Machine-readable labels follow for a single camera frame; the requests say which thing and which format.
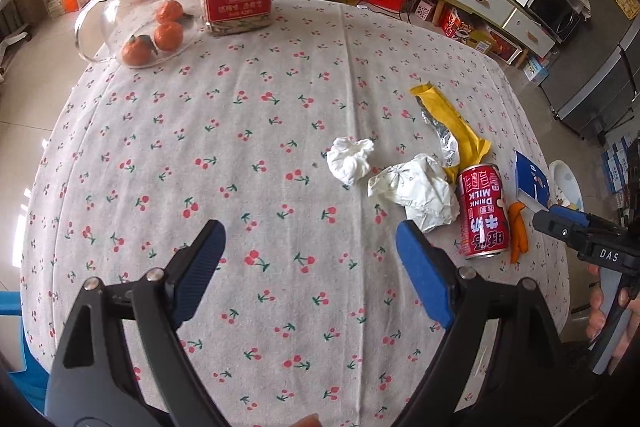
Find white paper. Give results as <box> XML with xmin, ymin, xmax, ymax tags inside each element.
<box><xmin>368</xmin><ymin>154</ymin><xmax>460</xmax><ymax>233</ymax></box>

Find red cartoon drink can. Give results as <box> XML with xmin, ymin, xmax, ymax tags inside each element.
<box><xmin>458</xmin><ymin>164</ymin><xmax>510</xmax><ymax>259</ymax></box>

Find orange peel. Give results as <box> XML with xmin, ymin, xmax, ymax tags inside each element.
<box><xmin>508</xmin><ymin>202</ymin><xmax>528</xmax><ymax>265</ymax></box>

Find blue almond snack box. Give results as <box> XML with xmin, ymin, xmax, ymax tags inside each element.
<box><xmin>514</xmin><ymin>152</ymin><xmax>550</xmax><ymax>212</ymax></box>

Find yellow foil snack wrapper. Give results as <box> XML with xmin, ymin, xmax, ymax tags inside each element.
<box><xmin>410</xmin><ymin>83</ymin><xmax>491</xmax><ymax>183</ymax></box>

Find white tissue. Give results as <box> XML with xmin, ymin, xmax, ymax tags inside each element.
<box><xmin>326</xmin><ymin>138</ymin><xmax>374</xmax><ymax>186</ymax></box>

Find white polka dot trash bin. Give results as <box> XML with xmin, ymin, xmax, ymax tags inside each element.
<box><xmin>549</xmin><ymin>159</ymin><xmax>585</xmax><ymax>211</ymax></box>

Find person's right hand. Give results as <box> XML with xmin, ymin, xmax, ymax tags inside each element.
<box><xmin>584</xmin><ymin>263</ymin><xmax>640</xmax><ymax>363</ymax></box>

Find stacked blue white cartons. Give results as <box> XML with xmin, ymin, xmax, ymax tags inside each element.
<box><xmin>602</xmin><ymin>134</ymin><xmax>632</xmax><ymax>194</ymax></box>

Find grey refrigerator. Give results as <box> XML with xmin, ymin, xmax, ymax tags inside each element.
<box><xmin>541</xmin><ymin>0</ymin><xmax>639</xmax><ymax>144</ymax></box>

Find cherry print tablecloth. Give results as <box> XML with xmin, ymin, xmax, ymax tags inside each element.
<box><xmin>21</xmin><ymin>0</ymin><xmax>544</xmax><ymax>426</ymax></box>

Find blue white small box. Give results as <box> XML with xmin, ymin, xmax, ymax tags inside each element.
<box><xmin>522</xmin><ymin>56</ymin><xmax>549</xmax><ymax>86</ymax></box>

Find orange tangerine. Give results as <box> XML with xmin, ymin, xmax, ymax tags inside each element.
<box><xmin>120</xmin><ymin>35</ymin><xmax>156</xmax><ymax>67</ymax></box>
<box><xmin>154</xmin><ymin>0</ymin><xmax>184</xmax><ymax>24</ymax></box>
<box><xmin>153</xmin><ymin>22</ymin><xmax>183</xmax><ymax>52</ymax></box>

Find red gift box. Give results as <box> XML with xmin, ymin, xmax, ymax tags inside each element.
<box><xmin>483</xmin><ymin>25</ymin><xmax>523</xmax><ymax>65</ymax></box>

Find yellow cardboard snack box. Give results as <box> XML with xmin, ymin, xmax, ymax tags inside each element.
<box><xmin>438</xmin><ymin>4</ymin><xmax>495</xmax><ymax>54</ymax></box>

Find yellow note on fridge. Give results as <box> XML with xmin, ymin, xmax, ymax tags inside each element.
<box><xmin>614</xmin><ymin>0</ymin><xmax>640</xmax><ymax>20</ymax></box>

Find black microwave oven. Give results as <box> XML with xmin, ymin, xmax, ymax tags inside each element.
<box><xmin>527</xmin><ymin>0</ymin><xmax>582</xmax><ymax>43</ymax></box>

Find glass teapot wooden lid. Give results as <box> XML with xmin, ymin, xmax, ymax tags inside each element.
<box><xmin>74</xmin><ymin>0</ymin><xmax>204</xmax><ymax>69</ymax></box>

